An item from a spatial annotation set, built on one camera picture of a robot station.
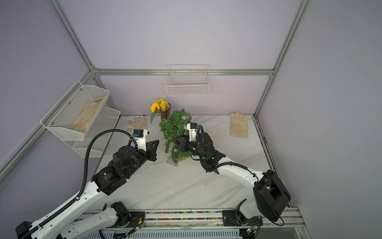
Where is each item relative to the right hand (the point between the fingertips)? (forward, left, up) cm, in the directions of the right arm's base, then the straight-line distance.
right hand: (174, 141), depth 76 cm
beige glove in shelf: (+12, +49, +7) cm, 51 cm away
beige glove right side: (+32, -45, -25) cm, 60 cm away
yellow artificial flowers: (+28, +11, +1) cm, 30 cm away
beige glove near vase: (+34, +34, -23) cm, 54 cm away
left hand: (-4, +7, +4) cm, 9 cm away
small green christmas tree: (+6, +4, -18) cm, 19 cm away
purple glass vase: (+27, +9, -6) cm, 29 cm away
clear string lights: (+5, -3, +9) cm, 11 cm away
